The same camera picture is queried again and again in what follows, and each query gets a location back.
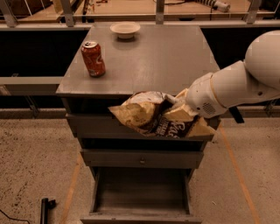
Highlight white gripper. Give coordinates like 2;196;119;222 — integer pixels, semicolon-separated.
163;73;227;122

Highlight brown chip bag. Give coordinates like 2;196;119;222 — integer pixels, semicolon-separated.
108;91;206;134

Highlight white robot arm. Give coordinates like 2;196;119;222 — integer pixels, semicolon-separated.
163;30;280;123

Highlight grey wooden drawer cabinet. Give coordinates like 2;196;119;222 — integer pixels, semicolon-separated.
57;23;219;224

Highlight grey middle drawer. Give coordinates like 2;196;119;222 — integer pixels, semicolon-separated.
81;149;204;169

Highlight grey open bottom drawer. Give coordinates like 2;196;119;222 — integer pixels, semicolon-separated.
80;167;202;224

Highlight white bowl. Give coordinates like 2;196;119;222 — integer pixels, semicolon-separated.
110;22;141;39

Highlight red soda can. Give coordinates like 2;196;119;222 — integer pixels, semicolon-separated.
81;40;106;78

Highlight white cylindrical device background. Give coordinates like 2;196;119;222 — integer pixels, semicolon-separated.
194;0;230;12

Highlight black floor stand foot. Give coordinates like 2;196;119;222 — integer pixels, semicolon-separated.
40;198;56;224

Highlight black floor cable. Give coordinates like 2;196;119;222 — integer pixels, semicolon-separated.
0;208;32;224

